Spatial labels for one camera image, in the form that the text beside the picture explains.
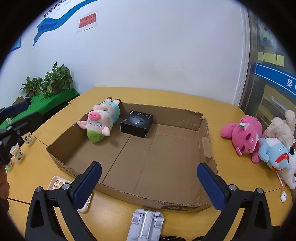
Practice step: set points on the pink bear plush toy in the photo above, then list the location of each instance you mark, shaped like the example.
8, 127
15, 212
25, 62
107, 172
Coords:
245, 136

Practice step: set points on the white small earbud case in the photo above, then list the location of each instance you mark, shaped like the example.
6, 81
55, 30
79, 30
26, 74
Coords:
283, 196

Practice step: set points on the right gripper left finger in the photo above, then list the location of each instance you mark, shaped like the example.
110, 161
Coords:
42, 222

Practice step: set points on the small black box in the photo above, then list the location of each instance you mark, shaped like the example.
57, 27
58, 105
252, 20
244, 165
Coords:
136, 124

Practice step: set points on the small potted green plant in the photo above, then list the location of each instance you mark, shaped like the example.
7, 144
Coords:
32, 86

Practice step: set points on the red wall notice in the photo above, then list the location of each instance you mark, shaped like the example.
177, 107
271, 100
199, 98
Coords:
87, 20

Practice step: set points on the beige bunny plush toy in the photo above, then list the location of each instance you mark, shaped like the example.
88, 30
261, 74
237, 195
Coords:
282, 129

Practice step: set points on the pig plush toy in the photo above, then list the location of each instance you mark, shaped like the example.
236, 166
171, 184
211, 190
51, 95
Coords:
101, 119

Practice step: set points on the green table cloth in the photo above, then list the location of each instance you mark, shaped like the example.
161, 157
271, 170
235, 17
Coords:
47, 107

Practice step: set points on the leaf-print paper cup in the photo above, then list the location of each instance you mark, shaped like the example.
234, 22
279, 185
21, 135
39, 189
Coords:
16, 152
28, 138

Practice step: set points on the large potted green plant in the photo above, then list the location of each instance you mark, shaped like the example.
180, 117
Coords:
56, 80

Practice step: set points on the brown cardboard box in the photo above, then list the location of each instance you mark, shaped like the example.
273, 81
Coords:
158, 171

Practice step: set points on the yellow sticky notes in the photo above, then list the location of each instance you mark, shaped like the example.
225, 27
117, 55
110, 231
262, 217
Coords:
272, 58

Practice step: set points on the blue elephant plush toy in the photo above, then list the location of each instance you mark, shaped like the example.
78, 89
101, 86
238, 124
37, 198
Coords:
274, 154

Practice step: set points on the white clear phone case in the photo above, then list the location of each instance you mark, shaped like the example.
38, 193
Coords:
57, 182

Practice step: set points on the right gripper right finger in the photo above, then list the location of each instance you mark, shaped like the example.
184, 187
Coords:
255, 223

